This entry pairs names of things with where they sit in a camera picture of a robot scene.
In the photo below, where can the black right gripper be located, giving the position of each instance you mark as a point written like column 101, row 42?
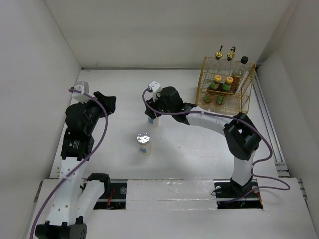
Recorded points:
column 153, row 105

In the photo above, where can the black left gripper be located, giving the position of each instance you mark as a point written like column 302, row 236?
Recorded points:
column 108, row 101

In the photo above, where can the silver-lid spice jar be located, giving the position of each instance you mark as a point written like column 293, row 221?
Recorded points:
column 153, row 122
column 144, row 143

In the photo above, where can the yellow-cap sauce bottle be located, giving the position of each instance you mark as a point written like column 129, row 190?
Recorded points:
column 221, row 98
column 212, row 89

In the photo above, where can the clear oil bottle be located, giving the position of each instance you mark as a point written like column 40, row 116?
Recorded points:
column 218, row 56

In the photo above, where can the dark-filled gold-spout oil bottle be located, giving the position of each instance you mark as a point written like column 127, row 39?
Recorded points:
column 229, row 58

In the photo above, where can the clear bottle black cap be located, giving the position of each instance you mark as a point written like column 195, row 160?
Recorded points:
column 238, row 73

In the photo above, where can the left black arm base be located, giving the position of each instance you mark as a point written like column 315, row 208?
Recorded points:
column 114, row 194

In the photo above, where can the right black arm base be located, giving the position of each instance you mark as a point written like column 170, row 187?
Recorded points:
column 227, row 190

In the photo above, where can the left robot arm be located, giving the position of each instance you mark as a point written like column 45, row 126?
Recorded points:
column 65, row 212

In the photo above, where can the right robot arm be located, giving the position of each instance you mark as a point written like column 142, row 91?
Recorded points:
column 239, row 132

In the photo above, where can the white foam front board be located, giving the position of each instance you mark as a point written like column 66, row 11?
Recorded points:
column 171, row 194

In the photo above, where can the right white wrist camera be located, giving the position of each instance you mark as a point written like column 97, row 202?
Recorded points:
column 155, row 89

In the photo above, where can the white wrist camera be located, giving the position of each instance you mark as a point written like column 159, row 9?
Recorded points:
column 80, row 90
column 155, row 89

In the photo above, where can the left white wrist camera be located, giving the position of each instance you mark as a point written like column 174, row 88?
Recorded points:
column 80, row 90

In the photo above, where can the gold wire basket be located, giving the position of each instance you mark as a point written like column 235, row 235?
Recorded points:
column 235, row 103

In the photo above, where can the aluminium side rail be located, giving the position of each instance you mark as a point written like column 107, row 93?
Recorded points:
column 278, row 157

